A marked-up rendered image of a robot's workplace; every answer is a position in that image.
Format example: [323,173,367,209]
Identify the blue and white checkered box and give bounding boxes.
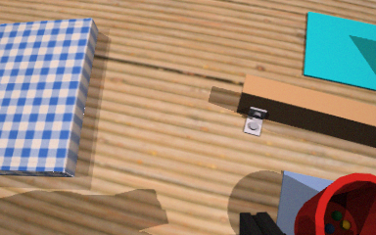
[0,18,99,177]

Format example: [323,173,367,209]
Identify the grey metal l-shaped bracket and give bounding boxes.
[244,107,267,136]

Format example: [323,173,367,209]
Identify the dark blue marble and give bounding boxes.
[324,223,335,234]

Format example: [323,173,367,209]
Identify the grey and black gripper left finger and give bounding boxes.
[239,212,266,235]

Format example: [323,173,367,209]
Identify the green marble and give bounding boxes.
[331,211,342,221]

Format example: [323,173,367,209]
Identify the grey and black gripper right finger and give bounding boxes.
[255,212,286,235]

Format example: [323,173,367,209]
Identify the red cup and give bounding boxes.
[294,173,376,235]

